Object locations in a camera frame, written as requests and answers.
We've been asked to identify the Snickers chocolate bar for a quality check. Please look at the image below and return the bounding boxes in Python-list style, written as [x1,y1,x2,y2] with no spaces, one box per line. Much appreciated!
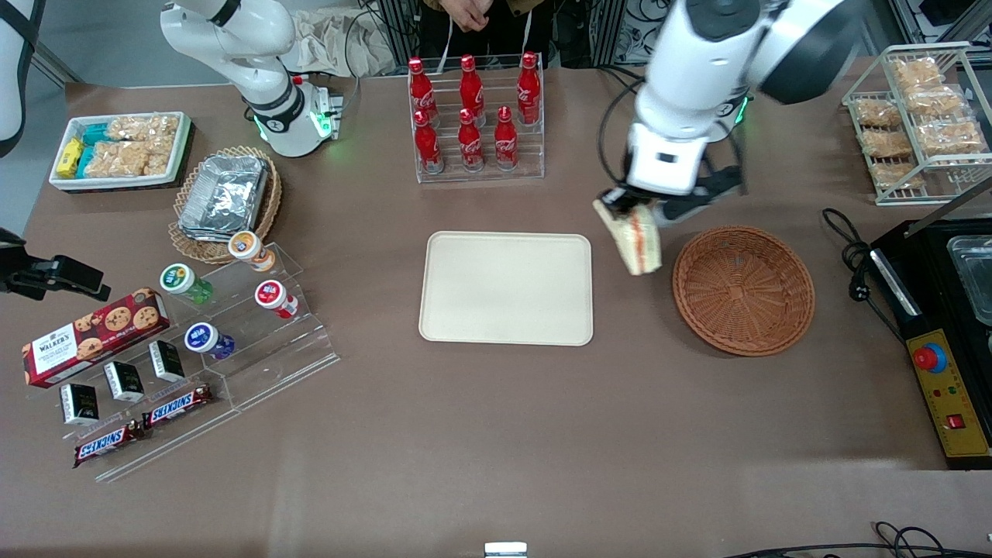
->
[74,420,148,468]
[142,384,214,429]

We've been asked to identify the red emergency stop button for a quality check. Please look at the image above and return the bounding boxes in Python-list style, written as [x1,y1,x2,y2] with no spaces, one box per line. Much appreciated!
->
[913,342,949,374]

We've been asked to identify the clear acrylic stepped bottle stand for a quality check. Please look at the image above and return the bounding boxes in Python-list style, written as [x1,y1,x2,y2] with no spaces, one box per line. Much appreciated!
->
[159,242,340,412]

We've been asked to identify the clear bag of rice crackers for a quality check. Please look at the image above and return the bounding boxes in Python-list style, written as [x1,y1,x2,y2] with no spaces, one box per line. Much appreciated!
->
[107,115,181,146]
[84,141,173,179]

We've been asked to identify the triangle sandwich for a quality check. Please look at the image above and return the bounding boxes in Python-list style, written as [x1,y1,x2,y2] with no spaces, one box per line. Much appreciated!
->
[593,198,664,277]

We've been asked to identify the brown wicker basket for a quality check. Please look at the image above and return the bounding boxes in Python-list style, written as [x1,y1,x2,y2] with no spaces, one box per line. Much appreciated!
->
[671,225,816,357]

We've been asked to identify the small bottle with red cap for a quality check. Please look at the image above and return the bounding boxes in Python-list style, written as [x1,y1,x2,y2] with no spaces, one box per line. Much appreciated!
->
[255,280,300,319]

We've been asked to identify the black countertop appliance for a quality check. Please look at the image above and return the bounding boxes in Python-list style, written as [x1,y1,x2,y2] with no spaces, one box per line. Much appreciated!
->
[870,219,992,471]

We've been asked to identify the diagonal metal bar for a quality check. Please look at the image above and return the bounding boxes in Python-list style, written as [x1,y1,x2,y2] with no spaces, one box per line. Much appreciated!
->
[903,177,992,238]

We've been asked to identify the small bottle with blue cap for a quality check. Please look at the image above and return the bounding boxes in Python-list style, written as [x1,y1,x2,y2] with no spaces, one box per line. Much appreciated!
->
[184,322,236,360]

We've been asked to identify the beige cloth bag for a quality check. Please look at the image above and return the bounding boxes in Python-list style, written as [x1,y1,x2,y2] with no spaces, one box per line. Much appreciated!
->
[291,8,396,78]

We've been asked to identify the black power cable with plug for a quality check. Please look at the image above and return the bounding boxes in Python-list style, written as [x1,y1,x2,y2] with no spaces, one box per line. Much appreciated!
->
[821,208,908,342]

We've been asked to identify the bare hand of bystander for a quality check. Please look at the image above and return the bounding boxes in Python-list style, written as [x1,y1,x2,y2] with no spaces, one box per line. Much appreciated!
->
[447,0,493,33]

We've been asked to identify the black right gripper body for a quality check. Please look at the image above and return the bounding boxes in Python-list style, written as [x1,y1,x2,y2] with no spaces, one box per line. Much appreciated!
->
[0,228,64,301]

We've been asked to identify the black floor cables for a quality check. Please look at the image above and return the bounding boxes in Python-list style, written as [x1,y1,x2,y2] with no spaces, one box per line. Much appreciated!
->
[721,521,992,558]

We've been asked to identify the red cola bottle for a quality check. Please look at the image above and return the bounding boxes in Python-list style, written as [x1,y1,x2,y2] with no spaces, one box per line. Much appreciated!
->
[413,109,446,174]
[494,106,519,171]
[459,54,486,125]
[517,52,542,126]
[408,57,437,126]
[457,108,486,172]

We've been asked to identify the small black box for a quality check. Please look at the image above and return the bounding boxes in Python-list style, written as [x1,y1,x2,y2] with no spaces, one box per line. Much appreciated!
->
[149,339,186,383]
[103,361,146,403]
[60,383,100,425]

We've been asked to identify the yellow snack packet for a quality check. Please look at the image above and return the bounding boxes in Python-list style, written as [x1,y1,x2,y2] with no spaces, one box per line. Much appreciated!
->
[56,138,84,179]

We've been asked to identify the person in dark clothes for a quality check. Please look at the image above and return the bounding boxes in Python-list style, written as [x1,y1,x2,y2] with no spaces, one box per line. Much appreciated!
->
[420,0,560,69]

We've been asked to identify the yellow control panel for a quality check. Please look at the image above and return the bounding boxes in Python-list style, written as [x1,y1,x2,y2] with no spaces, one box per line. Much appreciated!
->
[905,329,992,460]

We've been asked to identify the clear acrylic bottle rack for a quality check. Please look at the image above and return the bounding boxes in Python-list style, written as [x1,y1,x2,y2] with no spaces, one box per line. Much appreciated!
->
[408,53,545,184]

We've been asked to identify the small bottle with orange cap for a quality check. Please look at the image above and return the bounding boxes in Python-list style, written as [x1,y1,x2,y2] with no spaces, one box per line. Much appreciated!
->
[228,231,277,273]

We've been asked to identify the red Walkers cookie box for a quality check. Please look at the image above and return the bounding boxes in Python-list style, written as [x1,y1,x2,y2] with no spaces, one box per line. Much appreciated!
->
[22,288,171,388]

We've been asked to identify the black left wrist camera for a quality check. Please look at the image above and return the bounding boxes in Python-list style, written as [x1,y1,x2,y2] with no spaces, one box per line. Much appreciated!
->
[655,165,746,226]

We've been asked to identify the beige plastic tray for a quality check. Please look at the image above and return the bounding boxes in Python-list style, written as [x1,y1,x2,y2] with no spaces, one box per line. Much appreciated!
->
[418,231,594,346]

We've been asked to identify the clear acrylic stepped snack stand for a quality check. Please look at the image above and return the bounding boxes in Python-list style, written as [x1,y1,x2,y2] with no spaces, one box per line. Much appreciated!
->
[27,335,243,483]

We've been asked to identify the white rectangular snack bin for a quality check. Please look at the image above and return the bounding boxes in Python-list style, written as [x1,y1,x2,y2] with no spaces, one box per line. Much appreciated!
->
[48,112,192,191]

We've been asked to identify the small bottle with green cap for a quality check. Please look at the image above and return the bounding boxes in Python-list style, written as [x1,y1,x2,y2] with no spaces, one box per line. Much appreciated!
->
[160,263,214,305]

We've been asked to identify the light wicker basket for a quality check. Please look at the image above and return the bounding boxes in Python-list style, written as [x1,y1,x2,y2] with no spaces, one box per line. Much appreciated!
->
[168,146,283,265]

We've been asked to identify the white wire shelf rack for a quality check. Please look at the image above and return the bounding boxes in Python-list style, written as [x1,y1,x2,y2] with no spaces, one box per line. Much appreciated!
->
[842,43,992,206]

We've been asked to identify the stack of foil trays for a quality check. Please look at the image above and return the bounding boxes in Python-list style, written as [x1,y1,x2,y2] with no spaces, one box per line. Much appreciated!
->
[178,154,270,243]

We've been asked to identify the clear glass pan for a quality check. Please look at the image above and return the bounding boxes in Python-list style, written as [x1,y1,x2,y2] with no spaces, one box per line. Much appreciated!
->
[947,236,992,326]

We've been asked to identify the bagged fried snack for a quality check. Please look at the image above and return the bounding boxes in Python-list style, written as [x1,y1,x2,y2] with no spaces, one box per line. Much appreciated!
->
[852,97,904,129]
[860,128,915,160]
[914,118,987,157]
[903,85,966,119]
[890,58,943,89]
[872,160,928,191]

